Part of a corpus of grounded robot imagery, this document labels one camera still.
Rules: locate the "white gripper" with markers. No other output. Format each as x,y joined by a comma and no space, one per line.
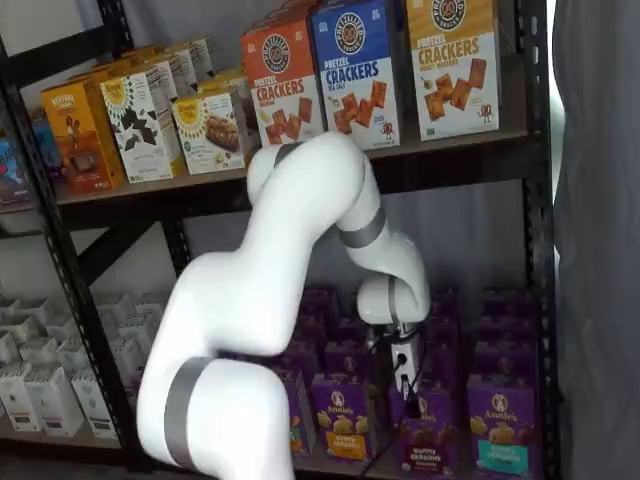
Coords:
404,367

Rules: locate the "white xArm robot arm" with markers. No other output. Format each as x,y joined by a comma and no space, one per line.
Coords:
240,300

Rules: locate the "purple Annie's box yellow patch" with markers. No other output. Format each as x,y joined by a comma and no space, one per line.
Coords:
345,425

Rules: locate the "purple Annie's box teal patch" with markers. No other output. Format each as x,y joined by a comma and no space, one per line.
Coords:
502,430

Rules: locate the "purple Annie's box orange label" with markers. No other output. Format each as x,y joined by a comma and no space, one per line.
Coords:
301,415

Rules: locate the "black metal shelf rack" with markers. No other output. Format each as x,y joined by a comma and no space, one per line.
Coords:
537,200

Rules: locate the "wooden shelf board with crackers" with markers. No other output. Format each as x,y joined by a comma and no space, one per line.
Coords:
450,145

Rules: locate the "yellow pretzel crackers box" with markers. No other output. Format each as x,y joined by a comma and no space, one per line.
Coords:
450,75

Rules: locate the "blue pretzel crackers box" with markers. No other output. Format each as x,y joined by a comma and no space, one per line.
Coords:
355,75

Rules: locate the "Simple Mills bar box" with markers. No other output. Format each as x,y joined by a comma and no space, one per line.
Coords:
225,80
210,135

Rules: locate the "red pretzel crackers box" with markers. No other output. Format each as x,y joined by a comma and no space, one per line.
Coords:
280,90
285,12

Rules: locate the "Sweet Thins chocolate box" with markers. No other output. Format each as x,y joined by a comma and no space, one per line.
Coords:
135,130
160,75
185,65
205,55

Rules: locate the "orange Simple Mills box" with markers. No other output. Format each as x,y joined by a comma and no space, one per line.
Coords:
107,70
75,140

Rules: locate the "blue and purple snack box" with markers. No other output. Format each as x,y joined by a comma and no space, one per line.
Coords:
12,170

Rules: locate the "white carton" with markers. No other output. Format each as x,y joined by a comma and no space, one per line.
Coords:
75,352
55,405
20,400
40,352
95,405

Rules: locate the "white carton boxes group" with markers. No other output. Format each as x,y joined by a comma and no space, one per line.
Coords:
20,222

